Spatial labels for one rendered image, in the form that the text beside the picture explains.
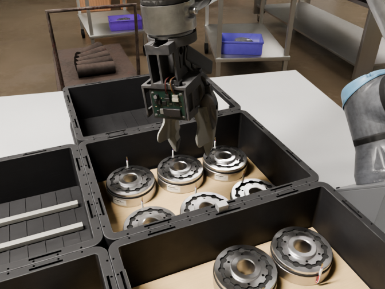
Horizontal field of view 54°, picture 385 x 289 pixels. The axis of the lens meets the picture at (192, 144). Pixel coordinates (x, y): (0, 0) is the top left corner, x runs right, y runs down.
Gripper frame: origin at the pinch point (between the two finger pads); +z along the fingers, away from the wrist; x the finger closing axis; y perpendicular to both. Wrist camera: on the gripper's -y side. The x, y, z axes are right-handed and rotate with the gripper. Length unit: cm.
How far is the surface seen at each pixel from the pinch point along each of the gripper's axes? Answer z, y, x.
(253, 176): 17.9, -17.1, 6.0
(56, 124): 22, -36, -69
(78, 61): 44, -159, -161
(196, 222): 7.5, 10.7, 4.2
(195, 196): 13.8, -2.2, -2.0
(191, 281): 17.5, 14.3, 3.7
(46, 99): 20, -51, -86
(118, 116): 12.9, -30.2, -37.4
